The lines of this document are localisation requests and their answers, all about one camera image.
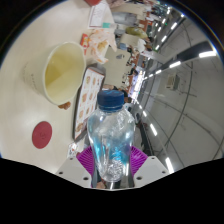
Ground small teal bottle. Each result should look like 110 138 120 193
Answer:
101 21 116 30

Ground ceiling air conditioning unit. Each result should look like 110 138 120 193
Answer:
165 73 181 90

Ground colourful printed leaflet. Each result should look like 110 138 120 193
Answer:
66 143 79 159

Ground white printed card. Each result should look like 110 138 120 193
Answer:
87 0 111 29

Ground brown tray with paper liner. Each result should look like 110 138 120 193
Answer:
71 65 106 141

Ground person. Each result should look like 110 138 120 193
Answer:
124 25 148 40

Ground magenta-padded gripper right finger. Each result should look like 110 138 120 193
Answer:
127 145 170 189

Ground red sauce packet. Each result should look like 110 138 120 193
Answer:
79 32 92 51

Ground clear blue-capped water bottle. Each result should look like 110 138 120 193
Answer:
86 89 137 184

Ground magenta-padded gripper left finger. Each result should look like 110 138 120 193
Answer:
54 145 98 189

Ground ceiling lights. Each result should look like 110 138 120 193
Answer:
131 8 218 174

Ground flat round red coaster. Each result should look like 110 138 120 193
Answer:
31 120 54 150

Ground cream mug with brown handle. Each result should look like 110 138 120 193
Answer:
22 41 87 110

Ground clear plastic food bag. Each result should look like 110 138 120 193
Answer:
87 28 118 64

